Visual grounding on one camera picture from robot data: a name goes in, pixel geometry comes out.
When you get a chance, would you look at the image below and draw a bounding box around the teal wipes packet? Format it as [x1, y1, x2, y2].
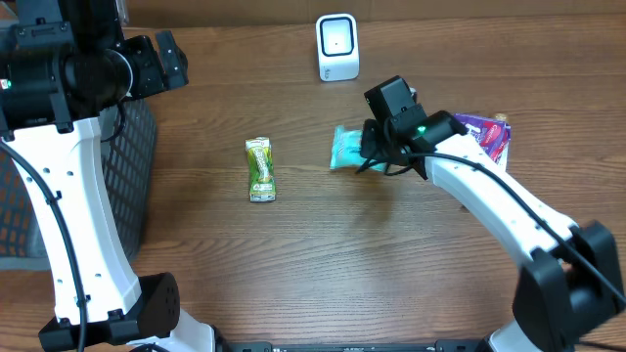
[330, 125, 366, 171]

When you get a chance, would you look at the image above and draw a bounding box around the red purple pad package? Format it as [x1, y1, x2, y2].
[454, 113, 504, 162]

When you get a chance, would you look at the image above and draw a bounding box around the green juice carton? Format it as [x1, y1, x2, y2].
[246, 137, 276, 202]

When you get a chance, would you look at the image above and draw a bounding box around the white tube with gold cap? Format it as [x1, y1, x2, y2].
[493, 112, 512, 170]

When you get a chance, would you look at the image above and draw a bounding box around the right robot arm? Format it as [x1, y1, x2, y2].
[360, 76, 625, 351]

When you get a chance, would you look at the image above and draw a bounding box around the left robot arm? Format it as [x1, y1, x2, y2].
[1, 1, 217, 352]

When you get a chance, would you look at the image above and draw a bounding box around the white barcode scanner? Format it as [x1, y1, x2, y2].
[315, 13, 360, 82]

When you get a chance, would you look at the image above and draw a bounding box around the grey plastic mesh basket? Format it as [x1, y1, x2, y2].
[1, 101, 157, 271]

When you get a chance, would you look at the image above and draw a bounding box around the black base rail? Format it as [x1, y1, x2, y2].
[222, 339, 490, 352]

